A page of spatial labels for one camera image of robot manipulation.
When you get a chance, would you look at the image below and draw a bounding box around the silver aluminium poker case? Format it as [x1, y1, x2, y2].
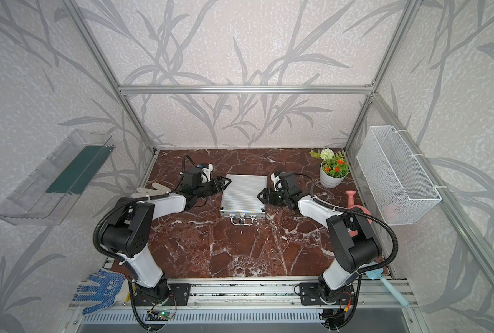
[220, 174, 267, 226]

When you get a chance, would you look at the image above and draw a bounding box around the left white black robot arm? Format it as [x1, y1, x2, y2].
[92, 155, 232, 295]

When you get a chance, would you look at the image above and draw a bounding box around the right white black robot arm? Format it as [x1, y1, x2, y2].
[257, 172, 399, 292]

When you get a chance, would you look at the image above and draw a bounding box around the white work glove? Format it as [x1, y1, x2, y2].
[130, 183, 171, 198]

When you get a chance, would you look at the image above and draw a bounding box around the potted artificial flower plant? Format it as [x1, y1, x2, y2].
[309, 148, 350, 189]

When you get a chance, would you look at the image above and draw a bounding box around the pink watering can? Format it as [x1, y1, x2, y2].
[344, 190, 373, 238]

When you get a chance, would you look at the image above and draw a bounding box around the light blue garden trowel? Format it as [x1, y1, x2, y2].
[366, 269, 409, 308]

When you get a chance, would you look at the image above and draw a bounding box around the green circuit board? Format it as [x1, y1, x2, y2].
[146, 310, 176, 322]

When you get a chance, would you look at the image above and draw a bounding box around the blue dotted work glove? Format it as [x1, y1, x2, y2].
[72, 269, 126, 316]

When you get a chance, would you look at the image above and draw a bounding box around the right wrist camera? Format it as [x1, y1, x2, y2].
[270, 171, 282, 191]

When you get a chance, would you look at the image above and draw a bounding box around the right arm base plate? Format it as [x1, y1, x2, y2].
[294, 282, 355, 307]

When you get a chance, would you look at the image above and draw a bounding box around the white wire mesh basket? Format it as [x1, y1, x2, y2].
[357, 126, 442, 226]

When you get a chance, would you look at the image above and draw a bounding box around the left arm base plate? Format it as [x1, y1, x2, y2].
[134, 283, 191, 307]

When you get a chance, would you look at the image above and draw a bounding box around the clear plastic wall shelf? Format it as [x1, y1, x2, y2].
[0, 130, 115, 226]

